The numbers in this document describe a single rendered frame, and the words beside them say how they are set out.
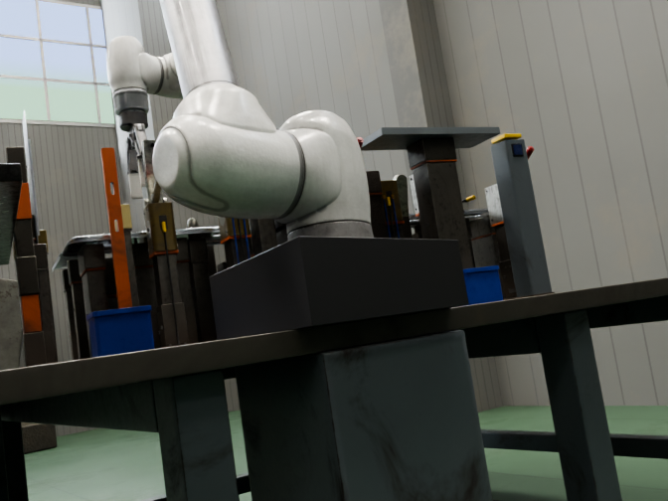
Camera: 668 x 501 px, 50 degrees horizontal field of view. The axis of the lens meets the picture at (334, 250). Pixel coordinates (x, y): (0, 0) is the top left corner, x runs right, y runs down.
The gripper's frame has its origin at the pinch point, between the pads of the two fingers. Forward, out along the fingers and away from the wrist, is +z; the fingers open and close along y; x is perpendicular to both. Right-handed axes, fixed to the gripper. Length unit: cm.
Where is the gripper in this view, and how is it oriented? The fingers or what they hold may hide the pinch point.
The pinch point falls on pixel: (141, 188)
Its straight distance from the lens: 196.1
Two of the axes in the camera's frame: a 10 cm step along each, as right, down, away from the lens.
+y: -4.3, 1.7, 8.9
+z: 1.5, 9.8, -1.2
